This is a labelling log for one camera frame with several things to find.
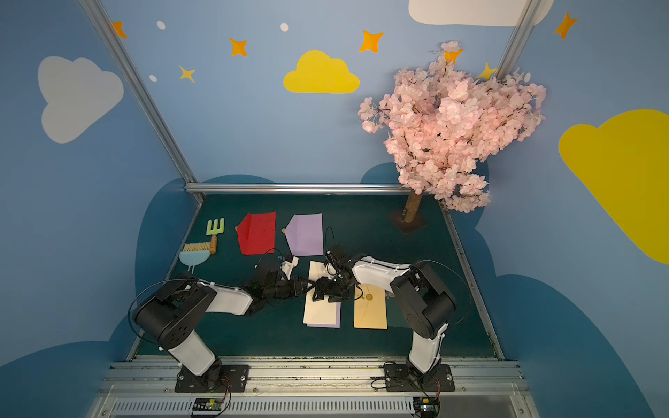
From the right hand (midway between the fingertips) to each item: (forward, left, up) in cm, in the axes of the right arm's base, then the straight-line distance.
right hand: (323, 297), depth 89 cm
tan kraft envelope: (-2, -16, -3) cm, 17 cm away
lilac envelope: (+28, +11, -1) cm, 30 cm away
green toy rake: (+26, +49, -1) cm, 55 cm away
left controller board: (-32, +30, -3) cm, 44 cm away
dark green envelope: (-2, -25, -3) cm, 25 cm away
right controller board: (-29, -32, -5) cm, 44 cm away
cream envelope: (-5, 0, -1) cm, 5 cm away
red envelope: (+26, +31, -1) cm, 40 cm away
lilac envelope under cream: (-9, -5, -2) cm, 10 cm away
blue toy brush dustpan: (+15, +53, -1) cm, 55 cm away
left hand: (+4, +3, +3) cm, 6 cm away
